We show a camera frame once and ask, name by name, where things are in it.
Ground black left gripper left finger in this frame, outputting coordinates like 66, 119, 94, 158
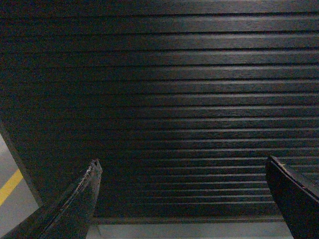
2, 159, 103, 239

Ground black slatted checkout counter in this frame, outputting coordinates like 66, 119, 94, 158
0, 0, 319, 224

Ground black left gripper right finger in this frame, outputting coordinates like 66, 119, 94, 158
265, 156, 319, 239

